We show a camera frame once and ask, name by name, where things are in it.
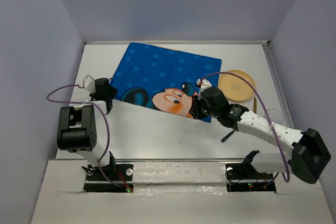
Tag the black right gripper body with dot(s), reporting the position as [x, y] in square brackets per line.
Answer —
[201, 109]

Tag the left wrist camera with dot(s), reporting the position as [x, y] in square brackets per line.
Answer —
[89, 84]

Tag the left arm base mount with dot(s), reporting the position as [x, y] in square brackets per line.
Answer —
[120, 181]

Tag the yellow plastic plate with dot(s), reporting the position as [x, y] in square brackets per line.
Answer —
[235, 88]

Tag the clear plastic drinking glass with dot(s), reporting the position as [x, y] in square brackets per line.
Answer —
[275, 115]

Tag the gold knife black handle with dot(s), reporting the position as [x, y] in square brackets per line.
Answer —
[255, 105]

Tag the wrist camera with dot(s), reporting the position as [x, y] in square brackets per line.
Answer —
[89, 84]
[202, 84]

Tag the gold fork black handle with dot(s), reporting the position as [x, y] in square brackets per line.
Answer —
[226, 137]

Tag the blue Mickey Mouse placemat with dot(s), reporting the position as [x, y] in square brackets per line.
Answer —
[162, 79]

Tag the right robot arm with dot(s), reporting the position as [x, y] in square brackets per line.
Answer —
[302, 153]

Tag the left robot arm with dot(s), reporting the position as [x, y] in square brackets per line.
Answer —
[77, 131]

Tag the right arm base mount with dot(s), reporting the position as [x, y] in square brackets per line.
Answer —
[244, 178]

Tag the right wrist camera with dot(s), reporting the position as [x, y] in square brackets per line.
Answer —
[202, 84]

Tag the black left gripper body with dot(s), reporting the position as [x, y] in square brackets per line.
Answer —
[112, 92]

